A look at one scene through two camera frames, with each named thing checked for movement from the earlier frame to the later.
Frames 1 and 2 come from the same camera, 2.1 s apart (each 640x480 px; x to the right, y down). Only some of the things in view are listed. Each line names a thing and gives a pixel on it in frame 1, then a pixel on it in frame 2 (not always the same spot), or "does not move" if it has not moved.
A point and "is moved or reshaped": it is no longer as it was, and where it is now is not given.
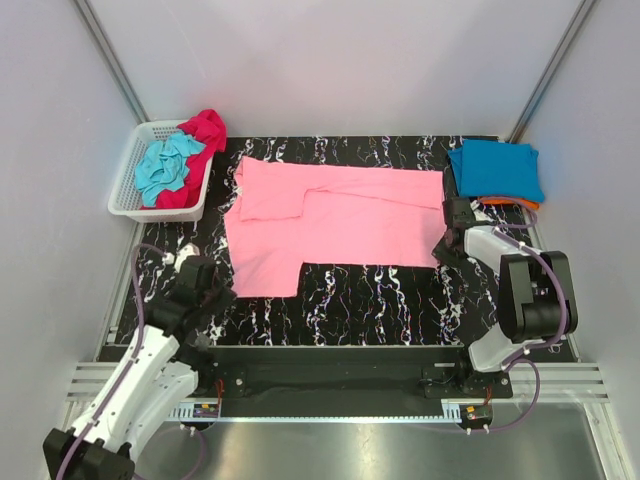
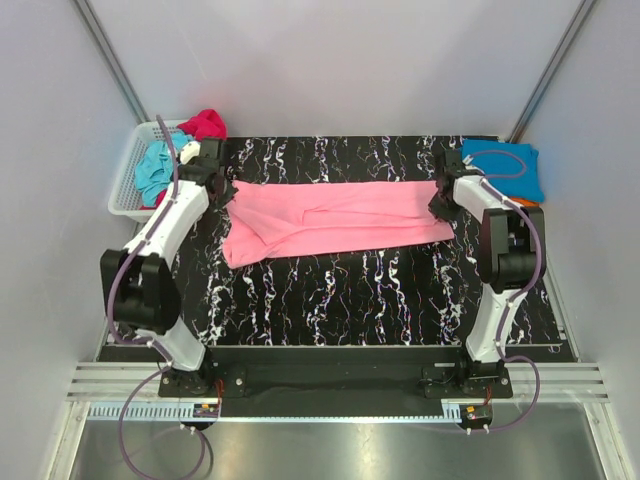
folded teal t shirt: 495,169 does not move
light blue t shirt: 162,167 does not move
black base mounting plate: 353,381 does not move
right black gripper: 447,248 to 439,203
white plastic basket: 124,199 does not move
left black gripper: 215,293 to 225,190
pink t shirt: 283,214 is moved or reshaped
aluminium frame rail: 560,383 does not move
